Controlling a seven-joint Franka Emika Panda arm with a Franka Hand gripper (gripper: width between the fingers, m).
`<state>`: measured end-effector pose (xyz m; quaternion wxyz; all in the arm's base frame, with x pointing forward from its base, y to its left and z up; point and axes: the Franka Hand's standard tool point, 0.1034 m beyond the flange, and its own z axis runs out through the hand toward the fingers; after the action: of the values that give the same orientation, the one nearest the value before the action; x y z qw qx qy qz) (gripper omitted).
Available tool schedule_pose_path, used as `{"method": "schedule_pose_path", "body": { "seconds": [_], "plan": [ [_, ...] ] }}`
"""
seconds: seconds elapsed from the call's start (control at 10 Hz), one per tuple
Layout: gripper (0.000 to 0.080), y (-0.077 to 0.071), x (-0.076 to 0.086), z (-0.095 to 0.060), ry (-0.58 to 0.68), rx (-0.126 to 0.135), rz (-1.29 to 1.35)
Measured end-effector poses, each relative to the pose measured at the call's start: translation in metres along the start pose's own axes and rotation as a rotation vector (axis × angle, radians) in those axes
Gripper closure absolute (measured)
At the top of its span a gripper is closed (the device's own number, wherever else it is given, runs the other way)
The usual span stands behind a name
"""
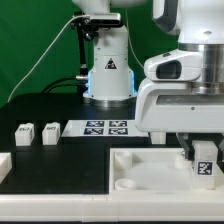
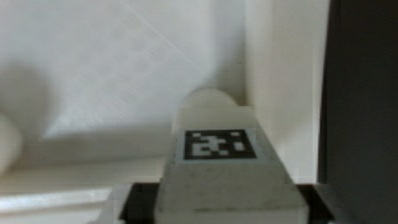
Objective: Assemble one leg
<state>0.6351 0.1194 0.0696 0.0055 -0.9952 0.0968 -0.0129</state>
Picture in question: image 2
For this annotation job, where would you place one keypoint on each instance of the white square tabletop part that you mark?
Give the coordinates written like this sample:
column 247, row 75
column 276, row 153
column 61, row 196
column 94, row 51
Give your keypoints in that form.
column 107, row 60

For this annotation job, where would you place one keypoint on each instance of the white table leg with tag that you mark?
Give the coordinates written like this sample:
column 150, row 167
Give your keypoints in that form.
column 226, row 185

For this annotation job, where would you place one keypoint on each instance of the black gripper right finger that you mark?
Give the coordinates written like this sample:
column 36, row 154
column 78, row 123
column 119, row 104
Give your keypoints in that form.
column 320, row 214

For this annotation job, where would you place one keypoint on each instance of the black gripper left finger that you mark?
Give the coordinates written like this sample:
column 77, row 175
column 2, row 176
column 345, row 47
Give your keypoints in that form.
column 128, row 207

